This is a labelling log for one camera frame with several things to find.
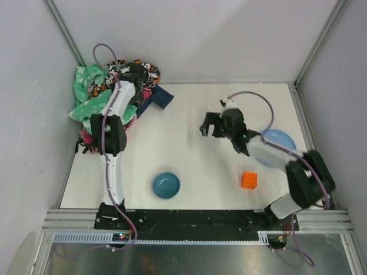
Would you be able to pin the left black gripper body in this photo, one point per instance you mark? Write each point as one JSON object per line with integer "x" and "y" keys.
{"x": 136, "y": 70}

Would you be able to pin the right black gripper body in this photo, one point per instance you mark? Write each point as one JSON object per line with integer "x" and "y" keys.
{"x": 217, "y": 125}

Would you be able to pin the navy blue denim jeans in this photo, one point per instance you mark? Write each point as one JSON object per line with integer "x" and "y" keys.
{"x": 156, "y": 95}

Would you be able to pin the orange black patterned cloth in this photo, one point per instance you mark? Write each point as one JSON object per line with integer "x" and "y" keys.
{"x": 149, "y": 73}

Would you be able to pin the green white tie-dye cloth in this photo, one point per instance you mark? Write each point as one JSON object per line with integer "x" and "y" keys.
{"x": 82, "y": 77}

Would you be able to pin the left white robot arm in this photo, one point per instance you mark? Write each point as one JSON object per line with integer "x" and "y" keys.
{"x": 108, "y": 133}

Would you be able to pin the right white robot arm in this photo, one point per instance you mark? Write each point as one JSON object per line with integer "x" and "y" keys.
{"x": 308, "y": 177}

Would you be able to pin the pink patterned cloth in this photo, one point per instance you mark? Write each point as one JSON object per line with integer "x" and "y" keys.
{"x": 87, "y": 136}

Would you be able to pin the light blue plate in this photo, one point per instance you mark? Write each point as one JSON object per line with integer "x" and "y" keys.
{"x": 280, "y": 137}

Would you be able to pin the orange plastic cube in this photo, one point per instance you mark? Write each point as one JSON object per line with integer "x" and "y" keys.
{"x": 249, "y": 180}

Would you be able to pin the teal ceramic bowl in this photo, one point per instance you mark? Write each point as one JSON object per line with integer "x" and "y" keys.
{"x": 166, "y": 185}

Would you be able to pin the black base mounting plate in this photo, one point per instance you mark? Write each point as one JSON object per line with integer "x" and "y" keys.
{"x": 191, "y": 225}

